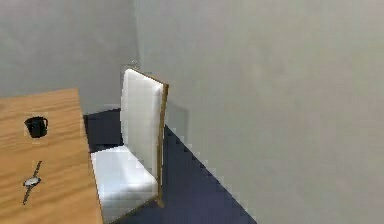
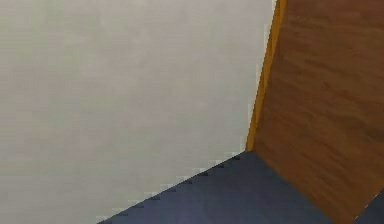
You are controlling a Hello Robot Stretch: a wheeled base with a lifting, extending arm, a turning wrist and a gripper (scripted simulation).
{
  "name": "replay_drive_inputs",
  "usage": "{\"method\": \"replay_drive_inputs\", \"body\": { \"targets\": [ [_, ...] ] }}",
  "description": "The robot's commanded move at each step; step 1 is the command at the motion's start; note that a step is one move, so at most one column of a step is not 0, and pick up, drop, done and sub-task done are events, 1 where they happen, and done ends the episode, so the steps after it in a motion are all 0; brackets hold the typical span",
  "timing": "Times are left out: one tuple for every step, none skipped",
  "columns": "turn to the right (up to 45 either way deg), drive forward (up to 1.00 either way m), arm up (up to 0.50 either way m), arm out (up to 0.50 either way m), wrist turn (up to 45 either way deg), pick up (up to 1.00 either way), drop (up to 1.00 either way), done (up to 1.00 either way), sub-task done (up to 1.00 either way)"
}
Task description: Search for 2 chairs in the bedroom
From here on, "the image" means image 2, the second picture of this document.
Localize brown wooden room door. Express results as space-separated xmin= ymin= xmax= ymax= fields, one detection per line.
xmin=245 ymin=0 xmax=384 ymax=224

